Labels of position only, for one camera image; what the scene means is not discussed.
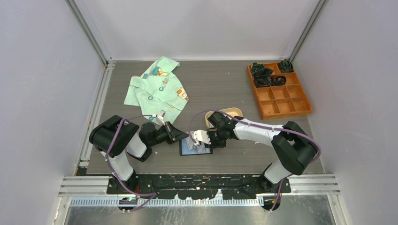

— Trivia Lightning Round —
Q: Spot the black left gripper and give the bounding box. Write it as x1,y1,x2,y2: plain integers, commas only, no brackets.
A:
149,121,189,147

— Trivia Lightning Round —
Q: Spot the black leather card holder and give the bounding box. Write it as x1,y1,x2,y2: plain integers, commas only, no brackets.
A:
179,137,213,156

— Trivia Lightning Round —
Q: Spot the silver VIP credit card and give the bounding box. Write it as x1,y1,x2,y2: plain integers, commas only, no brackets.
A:
186,138,211,155

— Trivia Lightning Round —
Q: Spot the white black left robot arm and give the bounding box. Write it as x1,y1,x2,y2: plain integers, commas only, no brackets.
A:
89,115,189,194

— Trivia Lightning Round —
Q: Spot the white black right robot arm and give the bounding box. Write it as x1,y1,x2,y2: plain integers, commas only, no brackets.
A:
207,111,321,193

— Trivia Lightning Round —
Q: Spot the beige oval tray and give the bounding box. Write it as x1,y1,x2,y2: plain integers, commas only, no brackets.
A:
205,107,243,128

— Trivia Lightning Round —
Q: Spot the green cartoon print cloth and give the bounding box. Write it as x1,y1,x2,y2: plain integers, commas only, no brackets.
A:
124,56,190,125

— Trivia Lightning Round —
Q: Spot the dark rolled belt front left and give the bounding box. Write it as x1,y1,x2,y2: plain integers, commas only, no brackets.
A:
253,75,272,88

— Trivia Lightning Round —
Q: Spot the dark rolled belt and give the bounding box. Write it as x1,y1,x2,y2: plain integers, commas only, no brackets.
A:
277,59,294,74
271,75,287,86
250,62,274,76
253,75,272,88

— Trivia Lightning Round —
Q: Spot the dark rolled belt back left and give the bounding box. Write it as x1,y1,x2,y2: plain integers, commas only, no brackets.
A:
250,62,274,76

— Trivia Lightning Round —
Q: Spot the dark rolled belt front right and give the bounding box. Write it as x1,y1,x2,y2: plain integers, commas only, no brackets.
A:
271,75,287,86

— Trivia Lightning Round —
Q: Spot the orange compartment organizer box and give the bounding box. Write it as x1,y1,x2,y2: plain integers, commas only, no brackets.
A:
246,62,313,120

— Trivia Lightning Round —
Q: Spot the dark rolled belt back right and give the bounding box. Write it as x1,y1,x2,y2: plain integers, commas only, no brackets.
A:
277,59,294,74

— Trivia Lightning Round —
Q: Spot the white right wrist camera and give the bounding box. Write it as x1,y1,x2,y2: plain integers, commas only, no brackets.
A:
191,130,211,146

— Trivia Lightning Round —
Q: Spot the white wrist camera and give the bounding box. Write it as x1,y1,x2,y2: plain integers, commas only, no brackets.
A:
155,110,166,126
191,130,211,146

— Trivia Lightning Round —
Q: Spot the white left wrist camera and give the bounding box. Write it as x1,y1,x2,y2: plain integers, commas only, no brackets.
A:
155,110,166,126

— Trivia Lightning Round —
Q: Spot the aluminium front rail frame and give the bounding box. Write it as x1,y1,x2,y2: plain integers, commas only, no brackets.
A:
59,174,340,210

